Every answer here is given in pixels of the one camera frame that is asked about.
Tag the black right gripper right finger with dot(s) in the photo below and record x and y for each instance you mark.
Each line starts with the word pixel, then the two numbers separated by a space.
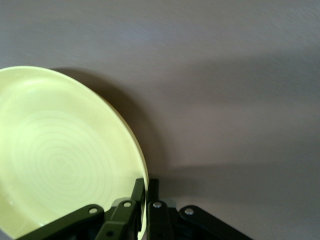
pixel 160 220

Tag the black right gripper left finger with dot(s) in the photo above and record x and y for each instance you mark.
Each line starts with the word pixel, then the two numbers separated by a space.
pixel 117 220

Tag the yellow round plate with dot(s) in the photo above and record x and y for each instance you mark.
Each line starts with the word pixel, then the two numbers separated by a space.
pixel 62 150

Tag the brown table cover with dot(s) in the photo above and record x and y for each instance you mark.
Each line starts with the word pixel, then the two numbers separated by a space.
pixel 212 87

